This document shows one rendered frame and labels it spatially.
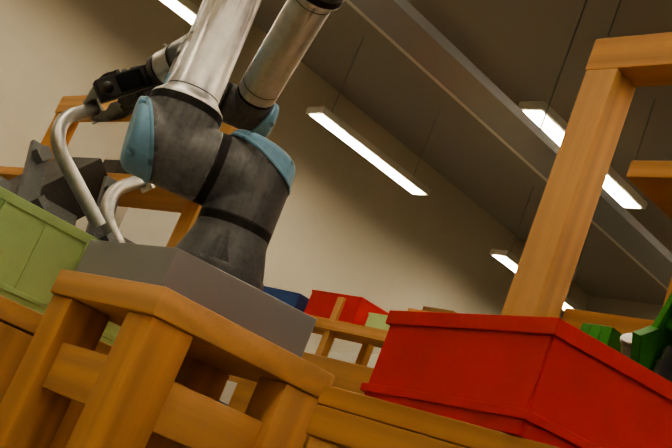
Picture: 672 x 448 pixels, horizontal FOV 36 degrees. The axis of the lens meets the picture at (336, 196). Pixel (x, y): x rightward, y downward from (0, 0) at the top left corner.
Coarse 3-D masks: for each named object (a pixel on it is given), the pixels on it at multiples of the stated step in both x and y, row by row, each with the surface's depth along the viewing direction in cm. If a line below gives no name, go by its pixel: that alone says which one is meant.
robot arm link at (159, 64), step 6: (156, 54) 203; (162, 54) 202; (156, 60) 202; (162, 60) 201; (156, 66) 202; (162, 66) 201; (168, 66) 201; (156, 72) 202; (162, 72) 202; (162, 78) 203
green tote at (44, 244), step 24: (0, 192) 177; (0, 216) 177; (24, 216) 180; (48, 216) 182; (0, 240) 177; (24, 240) 180; (48, 240) 183; (72, 240) 186; (0, 264) 178; (24, 264) 180; (48, 264) 183; (72, 264) 186; (0, 288) 178; (24, 288) 180; (48, 288) 183
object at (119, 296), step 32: (64, 288) 152; (96, 288) 145; (128, 288) 138; (160, 288) 132; (192, 320) 134; (224, 320) 138; (192, 352) 157; (224, 352) 140; (256, 352) 141; (288, 352) 144; (320, 384) 148
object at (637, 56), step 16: (608, 48) 247; (624, 48) 244; (640, 48) 240; (656, 48) 237; (592, 64) 249; (608, 64) 245; (624, 64) 241; (640, 64) 238; (656, 64) 235; (640, 80) 244; (656, 80) 241
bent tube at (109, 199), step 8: (112, 184) 222; (120, 184) 222; (128, 184) 224; (136, 184) 226; (144, 184) 228; (152, 184) 228; (112, 192) 220; (120, 192) 222; (144, 192) 231; (104, 200) 219; (112, 200) 219; (104, 208) 218; (112, 208) 219; (104, 216) 217; (112, 216) 218; (104, 224) 217; (112, 224) 217; (104, 232) 218; (120, 240) 218
